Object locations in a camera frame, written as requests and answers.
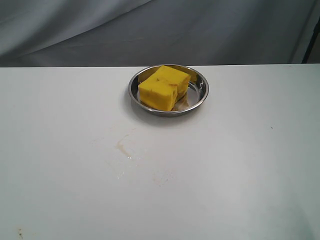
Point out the brown liquid spill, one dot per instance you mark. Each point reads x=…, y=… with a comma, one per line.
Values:
x=121, y=147

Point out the grey backdrop cloth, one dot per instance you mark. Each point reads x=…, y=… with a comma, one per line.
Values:
x=111, y=33

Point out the yellow sponge block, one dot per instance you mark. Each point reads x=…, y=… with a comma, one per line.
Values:
x=164, y=88

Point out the round stainless steel pan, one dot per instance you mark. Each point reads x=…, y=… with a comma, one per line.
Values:
x=197, y=92

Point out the black stand pole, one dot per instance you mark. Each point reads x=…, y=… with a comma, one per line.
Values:
x=311, y=44

